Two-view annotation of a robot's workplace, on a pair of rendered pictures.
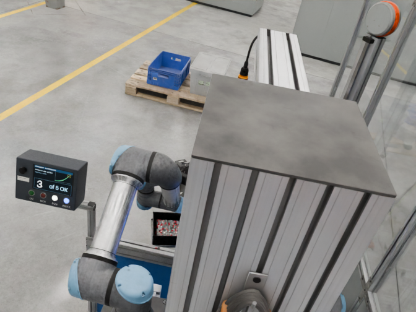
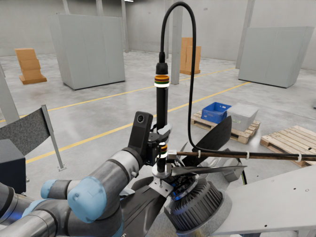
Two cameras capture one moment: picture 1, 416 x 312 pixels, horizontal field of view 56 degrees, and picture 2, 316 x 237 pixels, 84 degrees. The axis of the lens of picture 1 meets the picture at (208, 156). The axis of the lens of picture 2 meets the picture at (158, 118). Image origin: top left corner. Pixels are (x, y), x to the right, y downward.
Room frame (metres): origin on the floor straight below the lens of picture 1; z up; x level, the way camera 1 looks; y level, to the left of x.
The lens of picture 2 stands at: (1.17, -0.39, 1.74)
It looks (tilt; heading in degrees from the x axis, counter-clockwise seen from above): 26 degrees down; 37
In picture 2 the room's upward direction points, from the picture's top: straight up
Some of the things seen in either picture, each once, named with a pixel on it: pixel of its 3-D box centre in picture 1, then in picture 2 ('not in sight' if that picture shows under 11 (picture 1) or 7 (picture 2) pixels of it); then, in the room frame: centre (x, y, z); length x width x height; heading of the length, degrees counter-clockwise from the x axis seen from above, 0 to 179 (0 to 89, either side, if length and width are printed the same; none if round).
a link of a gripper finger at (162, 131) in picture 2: not in sight; (166, 135); (1.57, -0.11, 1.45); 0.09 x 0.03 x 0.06; 0
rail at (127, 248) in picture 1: (181, 260); not in sight; (1.23, 0.03, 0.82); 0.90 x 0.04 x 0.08; 88
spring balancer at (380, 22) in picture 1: (382, 18); not in sight; (1.98, -0.68, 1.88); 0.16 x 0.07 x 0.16; 33
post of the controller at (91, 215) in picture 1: (91, 220); not in sight; (1.24, 0.46, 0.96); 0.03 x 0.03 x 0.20; 88
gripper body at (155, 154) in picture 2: not in sight; (141, 151); (1.46, -0.10, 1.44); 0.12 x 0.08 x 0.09; 8
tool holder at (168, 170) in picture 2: not in sight; (163, 161); (1.59, -0.09, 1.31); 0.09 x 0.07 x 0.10; 123
